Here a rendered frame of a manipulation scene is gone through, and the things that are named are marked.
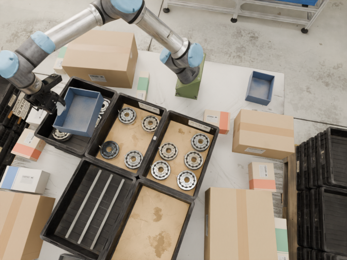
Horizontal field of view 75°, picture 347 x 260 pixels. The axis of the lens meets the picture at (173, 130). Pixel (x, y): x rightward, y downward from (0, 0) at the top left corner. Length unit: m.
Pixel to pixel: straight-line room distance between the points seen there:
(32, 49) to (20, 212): 0.81
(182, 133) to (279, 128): 0.55
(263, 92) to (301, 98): 1.06
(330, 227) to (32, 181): 1.89
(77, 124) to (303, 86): 2.28
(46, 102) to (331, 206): 1.86
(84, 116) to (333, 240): 1.74
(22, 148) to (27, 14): 2.26
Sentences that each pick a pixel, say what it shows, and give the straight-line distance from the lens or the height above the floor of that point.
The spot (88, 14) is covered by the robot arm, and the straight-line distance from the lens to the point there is 1.11.
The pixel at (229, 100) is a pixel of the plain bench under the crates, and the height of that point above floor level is 0.70.
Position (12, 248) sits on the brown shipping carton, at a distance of 1.39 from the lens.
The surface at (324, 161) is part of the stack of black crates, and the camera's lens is 1.86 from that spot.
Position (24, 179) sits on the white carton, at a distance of 1.49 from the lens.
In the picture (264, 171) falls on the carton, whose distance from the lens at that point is 1.38.
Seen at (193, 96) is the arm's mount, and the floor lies 0.73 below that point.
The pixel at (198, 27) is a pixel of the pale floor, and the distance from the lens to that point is 2.94.
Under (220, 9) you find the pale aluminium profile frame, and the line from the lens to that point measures 2.98.
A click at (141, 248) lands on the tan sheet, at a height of 0.83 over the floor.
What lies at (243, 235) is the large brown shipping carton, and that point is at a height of 0.90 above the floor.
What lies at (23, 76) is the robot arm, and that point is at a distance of 0.90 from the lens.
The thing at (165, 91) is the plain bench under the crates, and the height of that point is 0.70.
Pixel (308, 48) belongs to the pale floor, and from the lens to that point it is 3.12.
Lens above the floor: 2.03
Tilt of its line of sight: 69 degrees down
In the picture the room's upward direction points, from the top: 1 degrees clockwise
